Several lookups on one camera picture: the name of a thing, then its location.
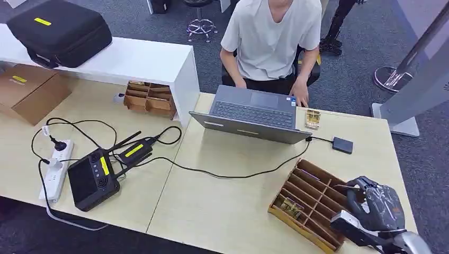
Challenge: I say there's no wooden card box with dividers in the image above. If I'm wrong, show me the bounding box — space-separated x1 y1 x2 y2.
268 158 352 254

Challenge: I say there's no grey laptop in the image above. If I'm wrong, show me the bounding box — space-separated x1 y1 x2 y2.
188 85 312 145

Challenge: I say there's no person's left hand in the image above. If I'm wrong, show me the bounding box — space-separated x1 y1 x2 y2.
289 77 310 108

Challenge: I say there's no black transmitter with antennas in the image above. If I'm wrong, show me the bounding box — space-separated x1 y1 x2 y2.
109 130 158 179

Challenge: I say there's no small cardboard divider box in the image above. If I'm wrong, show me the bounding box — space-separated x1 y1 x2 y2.
123 80 177 120

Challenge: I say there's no black office chair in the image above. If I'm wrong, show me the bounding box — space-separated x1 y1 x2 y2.
221 46 321 87

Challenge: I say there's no chrome stool base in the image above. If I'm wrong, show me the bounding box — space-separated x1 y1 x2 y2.
184 0 218 43

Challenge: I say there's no printed card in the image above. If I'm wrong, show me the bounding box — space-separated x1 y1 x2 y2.
279 197 305 220

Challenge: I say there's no white desk shelf riser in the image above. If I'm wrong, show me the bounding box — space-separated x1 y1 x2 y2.
0 23 201 128

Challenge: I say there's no small black external drive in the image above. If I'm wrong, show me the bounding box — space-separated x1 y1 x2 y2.
331 137 354 155

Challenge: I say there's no black storage bin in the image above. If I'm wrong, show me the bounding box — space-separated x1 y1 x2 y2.
147 0 173 15

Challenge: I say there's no black remote controller with screen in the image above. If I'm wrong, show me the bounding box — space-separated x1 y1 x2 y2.
67 148 121 212

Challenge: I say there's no standing person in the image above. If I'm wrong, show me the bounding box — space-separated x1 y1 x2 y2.
319 0 367 56

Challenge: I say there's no black power plug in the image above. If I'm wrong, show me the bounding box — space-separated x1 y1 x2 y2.
49 135 67 152

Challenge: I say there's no chrome pole with round base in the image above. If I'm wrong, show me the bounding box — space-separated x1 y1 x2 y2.
373 2 449 94

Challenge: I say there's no white power strip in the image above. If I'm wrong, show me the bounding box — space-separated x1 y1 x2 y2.
38 139 75 203

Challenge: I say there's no black carrying case yellow label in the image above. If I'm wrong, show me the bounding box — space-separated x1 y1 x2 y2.
6 0 113 69

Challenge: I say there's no brown cardboard box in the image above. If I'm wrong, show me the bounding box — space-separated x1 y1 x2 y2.
0 63 73 126

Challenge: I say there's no grey panel stand white base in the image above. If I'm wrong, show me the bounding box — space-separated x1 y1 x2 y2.
371 0 449 138

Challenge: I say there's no black looped transmitter cable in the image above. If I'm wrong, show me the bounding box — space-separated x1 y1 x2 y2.
152 125 183 146

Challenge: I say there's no long black laptop cable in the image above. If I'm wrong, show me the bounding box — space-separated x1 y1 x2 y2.
115 140 311 179

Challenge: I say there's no short black drive cable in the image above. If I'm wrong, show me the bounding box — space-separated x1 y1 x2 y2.
306 135 334 144

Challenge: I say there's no black looped power cable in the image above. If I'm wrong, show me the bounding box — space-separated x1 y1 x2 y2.
31 117 118 165

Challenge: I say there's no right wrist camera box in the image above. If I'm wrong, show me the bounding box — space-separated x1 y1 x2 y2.
329 210 385 248

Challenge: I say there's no white power strip cord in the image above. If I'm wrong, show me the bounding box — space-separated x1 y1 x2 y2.
46 201 110 232

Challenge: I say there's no thin black cord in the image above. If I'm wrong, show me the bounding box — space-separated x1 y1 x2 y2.
37 158 53 214

